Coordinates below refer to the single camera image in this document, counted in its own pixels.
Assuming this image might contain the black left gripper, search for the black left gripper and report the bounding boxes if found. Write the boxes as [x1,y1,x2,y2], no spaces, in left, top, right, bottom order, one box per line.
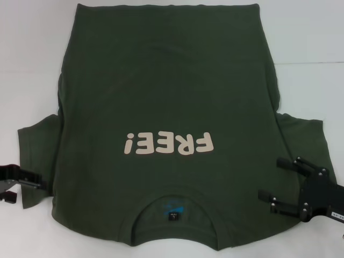
[0,163,47,204]

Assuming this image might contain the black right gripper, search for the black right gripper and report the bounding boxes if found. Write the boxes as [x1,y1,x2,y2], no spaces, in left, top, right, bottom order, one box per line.
[257,156,344,223]

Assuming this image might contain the dark green FREE t-shirt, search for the dark green FREE t-shirt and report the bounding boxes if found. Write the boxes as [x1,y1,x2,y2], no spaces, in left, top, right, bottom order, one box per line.
[16,2,340,248]

